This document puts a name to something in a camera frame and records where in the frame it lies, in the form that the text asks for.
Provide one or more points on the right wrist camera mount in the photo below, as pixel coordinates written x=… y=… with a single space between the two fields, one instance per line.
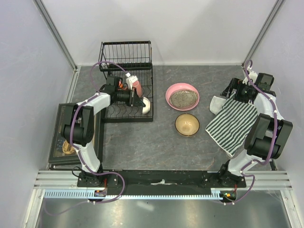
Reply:
x=252 y=75

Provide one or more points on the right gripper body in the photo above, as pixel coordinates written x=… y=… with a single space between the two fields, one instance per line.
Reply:
x=242 y=92

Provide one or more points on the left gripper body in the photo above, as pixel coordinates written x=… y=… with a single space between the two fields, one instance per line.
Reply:
x=131 y=97

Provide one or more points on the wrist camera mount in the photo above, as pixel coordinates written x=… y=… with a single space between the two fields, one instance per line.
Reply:
x=131 y=81
x=252 y=75

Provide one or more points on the black wire dish rack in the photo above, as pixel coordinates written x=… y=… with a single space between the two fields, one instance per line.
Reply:
x=136 y=58

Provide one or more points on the speckled beige plate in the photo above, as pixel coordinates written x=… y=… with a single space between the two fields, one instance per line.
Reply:
x=182 y=102

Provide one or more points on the aluminium frame rail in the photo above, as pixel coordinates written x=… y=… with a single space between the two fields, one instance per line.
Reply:
x=264 y=180

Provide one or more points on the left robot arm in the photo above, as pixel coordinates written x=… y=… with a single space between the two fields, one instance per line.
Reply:
x=78 y=126

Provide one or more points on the pink plate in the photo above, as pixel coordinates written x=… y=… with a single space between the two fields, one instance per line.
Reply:
x=182 y=96

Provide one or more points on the pink mug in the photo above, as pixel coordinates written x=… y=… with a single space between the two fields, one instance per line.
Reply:
x=136 y=84

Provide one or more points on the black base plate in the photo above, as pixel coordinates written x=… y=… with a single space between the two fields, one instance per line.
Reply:
x=90 y=180

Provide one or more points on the white patterned bowl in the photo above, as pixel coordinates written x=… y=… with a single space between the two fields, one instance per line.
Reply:
x=146 y=109

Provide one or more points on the beige patterned cup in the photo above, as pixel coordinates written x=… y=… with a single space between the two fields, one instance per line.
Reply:
x=187 y=124

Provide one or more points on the blue cable duct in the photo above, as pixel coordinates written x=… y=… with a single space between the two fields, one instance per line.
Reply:
x=211 y=194

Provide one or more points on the white folded cloth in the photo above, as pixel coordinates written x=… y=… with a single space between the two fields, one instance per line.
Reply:
x=216 y=104

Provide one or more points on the green striped towel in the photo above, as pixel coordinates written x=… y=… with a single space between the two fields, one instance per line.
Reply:
x=232 y=124

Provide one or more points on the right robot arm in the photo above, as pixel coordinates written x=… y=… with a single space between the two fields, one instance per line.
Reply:
x=268 y=134

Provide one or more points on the black glass-lid organizer box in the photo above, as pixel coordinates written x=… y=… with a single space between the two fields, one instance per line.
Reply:
x=61 y=153

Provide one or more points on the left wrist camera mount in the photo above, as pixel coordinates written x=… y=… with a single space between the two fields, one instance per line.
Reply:
x=131 y=81

